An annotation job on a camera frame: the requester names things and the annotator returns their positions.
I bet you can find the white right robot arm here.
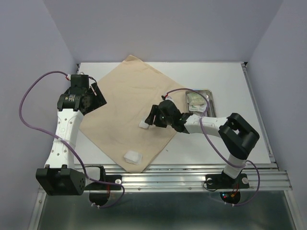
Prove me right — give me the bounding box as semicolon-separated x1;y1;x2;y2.
144;100;260;187

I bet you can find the stainless steel tray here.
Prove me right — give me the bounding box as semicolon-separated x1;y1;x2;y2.
185;89;217;117

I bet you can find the green suture packet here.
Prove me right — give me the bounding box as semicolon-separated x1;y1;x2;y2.
189;104;207;113

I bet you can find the aluminium mounting rail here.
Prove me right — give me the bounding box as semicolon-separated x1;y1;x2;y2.
71;163;291;191

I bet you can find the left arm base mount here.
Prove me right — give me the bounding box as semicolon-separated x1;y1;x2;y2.
85;165;125;209

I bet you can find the white gauze pad stack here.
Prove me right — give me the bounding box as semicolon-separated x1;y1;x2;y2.
124;150;142;165

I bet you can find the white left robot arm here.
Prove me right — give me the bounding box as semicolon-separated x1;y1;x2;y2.
35;74;106;196

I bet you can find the beige cloth drape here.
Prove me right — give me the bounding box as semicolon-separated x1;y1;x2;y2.
79;55;181;173

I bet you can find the green printed gauze bag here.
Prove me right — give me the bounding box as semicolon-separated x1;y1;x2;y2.
187;92;206;105

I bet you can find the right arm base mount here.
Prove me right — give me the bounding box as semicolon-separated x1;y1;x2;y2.
202;172;250;206

